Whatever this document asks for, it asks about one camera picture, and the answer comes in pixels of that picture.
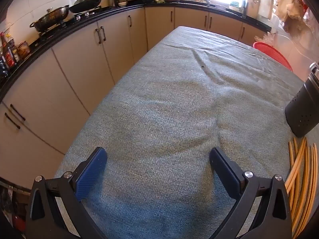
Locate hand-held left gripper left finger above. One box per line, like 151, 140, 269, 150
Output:
25, 147, 108, 239

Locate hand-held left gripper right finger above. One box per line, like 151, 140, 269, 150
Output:
209, 147, 292, 239

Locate pile of wooden chopsticks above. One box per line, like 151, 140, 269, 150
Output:
284, 137, 319, 239

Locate dark grey utensil holder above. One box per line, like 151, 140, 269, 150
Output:
285, 62, 319, 138

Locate grey woven tablecloth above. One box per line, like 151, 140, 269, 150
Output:
53, 25, 311, 239

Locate beige kitchen cabinets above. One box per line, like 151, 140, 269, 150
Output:
0, 6, 266, 190

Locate red plastic basket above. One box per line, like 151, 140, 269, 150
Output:
253, 42, 293, 71

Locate glass jar with food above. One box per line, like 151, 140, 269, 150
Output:
17, 41, 31, 56

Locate black kitchen countertop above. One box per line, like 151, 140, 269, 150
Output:
0, 1, 272, 97

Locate yellow cap sauce bottle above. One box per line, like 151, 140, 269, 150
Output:
6, 33, 20, 63

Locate red label sauce bottle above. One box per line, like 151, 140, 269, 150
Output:
0, 32, 12, 70

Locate gas stove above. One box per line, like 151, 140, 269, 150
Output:
37, 5, 110, 36

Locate steel wok with food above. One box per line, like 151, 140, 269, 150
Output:
30, 5, 70, 33

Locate hanging clear plastic bag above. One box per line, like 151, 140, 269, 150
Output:
274, 0, 319, 34

